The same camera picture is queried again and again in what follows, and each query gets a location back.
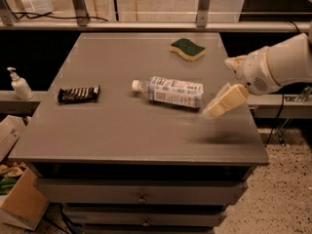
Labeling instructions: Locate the white paper box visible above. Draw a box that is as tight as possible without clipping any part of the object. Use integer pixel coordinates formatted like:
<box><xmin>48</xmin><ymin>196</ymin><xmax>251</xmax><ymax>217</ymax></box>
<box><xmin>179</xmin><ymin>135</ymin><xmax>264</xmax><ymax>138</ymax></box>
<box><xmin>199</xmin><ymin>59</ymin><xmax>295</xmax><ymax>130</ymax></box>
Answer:
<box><xmin>0</xmin><ymin>115</ymin><xmax>26</xmax><ymax>162</ymax></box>

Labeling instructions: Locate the top grey drawer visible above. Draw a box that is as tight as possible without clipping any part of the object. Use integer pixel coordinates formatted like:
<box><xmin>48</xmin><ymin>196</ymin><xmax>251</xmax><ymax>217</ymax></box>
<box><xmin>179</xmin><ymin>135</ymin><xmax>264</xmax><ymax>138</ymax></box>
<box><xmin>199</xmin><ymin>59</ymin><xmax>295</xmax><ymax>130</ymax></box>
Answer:
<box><xmin>34</xmin><ymin>178</ymin><xmax>248</xmax><ymax>206</ymax></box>

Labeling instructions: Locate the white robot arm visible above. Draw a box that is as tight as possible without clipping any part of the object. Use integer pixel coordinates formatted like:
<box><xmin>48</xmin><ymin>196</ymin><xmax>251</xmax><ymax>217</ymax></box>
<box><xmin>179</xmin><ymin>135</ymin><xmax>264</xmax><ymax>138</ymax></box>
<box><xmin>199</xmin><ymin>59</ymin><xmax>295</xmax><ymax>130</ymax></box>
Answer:
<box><xmin>202</xmin><ymin>33</ymin><xmax>312</xmax><ymax>119</ymax></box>

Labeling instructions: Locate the white pump dispenser bottle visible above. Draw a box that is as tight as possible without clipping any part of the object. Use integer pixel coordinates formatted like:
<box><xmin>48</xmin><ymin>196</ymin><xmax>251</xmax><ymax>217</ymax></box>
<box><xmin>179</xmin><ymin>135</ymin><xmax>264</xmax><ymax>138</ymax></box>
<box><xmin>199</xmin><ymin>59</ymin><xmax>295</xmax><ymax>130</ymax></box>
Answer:
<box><xmin>7</xmin><ymin>67</ymin><xmax>33</xmax><ymax>100</ymax></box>

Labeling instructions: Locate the green and yellow sponge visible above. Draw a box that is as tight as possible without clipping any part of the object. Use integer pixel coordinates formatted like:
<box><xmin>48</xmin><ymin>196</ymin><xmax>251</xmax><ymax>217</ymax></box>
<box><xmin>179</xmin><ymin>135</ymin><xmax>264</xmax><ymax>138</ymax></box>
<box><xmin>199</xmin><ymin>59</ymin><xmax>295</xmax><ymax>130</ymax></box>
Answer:
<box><xmin>170</xmin><ymin>38</ymin><xmax>206</xmax><ymax>61</ymax></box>

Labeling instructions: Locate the grey drawer cabinet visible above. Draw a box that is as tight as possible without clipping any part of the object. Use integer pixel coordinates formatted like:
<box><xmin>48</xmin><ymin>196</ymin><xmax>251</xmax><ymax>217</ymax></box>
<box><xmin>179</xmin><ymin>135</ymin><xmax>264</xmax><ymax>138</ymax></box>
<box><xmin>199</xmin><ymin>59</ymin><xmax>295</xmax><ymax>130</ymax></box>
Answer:
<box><xmin>11</xmin><ymin>33</ymin><xmax>268</xmax><ymax>234</ymax></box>

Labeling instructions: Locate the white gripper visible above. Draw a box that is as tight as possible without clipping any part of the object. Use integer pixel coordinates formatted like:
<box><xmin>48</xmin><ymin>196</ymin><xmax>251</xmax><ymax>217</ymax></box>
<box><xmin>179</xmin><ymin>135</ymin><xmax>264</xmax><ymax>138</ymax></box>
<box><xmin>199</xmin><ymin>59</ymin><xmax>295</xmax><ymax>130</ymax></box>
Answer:
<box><xmin>202</xmin><ymin>47</ymin><xmax>281</xmax><ymax>119</ymax></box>

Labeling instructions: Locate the clear blue-labelled plastic bottle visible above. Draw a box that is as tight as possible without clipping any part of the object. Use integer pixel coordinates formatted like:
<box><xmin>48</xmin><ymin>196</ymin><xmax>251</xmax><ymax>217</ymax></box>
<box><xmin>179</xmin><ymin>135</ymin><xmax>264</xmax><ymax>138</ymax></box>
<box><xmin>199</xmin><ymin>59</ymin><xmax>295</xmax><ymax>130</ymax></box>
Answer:
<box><xmin>132</xmin><ymin>76</ymin><xmax>204</xmax><ymax>108</ymax></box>

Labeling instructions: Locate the white device on shelf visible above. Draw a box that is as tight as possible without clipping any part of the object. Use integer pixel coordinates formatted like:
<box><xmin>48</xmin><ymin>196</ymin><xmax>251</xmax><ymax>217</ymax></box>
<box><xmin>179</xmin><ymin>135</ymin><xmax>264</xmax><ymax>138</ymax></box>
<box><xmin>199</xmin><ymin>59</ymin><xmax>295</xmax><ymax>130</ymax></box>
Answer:
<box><xmin>14</xmin><ymin>0</ymin><xmax>54</xmax><ymax>18</ymax></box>

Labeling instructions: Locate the cardboard box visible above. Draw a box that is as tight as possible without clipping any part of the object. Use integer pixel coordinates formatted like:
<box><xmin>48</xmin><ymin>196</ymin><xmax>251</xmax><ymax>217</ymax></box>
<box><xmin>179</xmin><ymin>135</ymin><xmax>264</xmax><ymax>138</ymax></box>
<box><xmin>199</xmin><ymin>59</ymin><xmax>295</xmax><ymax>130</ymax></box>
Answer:
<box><xmin>0</xmin><ymin>162</ymin><xmax>49</xmax><ymax>230</ymax></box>

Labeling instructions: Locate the black snack bar wrapper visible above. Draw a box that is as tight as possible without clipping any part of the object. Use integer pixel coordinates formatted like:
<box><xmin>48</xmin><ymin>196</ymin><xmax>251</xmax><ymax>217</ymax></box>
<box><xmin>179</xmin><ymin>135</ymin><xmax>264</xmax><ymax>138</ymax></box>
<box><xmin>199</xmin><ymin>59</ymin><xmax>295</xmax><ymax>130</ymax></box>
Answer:
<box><xmin>58</xmin><ymin>86</ymin><xmax>100</xmax><ymax>104</ymax></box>

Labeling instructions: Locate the grey drawer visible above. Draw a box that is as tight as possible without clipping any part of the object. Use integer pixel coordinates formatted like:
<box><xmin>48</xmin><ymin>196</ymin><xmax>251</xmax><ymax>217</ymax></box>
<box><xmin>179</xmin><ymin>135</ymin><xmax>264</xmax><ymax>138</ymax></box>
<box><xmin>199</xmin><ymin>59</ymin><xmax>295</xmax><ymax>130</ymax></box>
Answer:
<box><xmin>63</xmin><ymin>206</ymin><xmax>226</xmax><ymax>227</ymax></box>
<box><xmin>34</xmin><ymin>178</ymin><xmax>248</xmax><ymax>206</ymax></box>

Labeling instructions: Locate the metal shelf rail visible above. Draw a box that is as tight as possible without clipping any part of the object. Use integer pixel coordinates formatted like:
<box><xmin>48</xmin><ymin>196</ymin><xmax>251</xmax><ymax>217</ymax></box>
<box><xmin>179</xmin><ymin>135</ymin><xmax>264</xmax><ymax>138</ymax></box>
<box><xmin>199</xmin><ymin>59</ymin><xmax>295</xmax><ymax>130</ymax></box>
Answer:
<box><xmin>0</xmin><ymin>20</ymin><xmax>311</xmax><ymax>33</ymax></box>

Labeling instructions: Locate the black cable on shelf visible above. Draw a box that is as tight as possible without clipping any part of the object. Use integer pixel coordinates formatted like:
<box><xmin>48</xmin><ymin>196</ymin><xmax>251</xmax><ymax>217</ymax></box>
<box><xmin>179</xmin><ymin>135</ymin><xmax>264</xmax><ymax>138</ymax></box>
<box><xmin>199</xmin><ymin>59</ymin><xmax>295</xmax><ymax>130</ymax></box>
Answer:
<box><xmin>13</xmin><ymin>11</ymin><xmax>110</xmax><ymax>23</ymax></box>

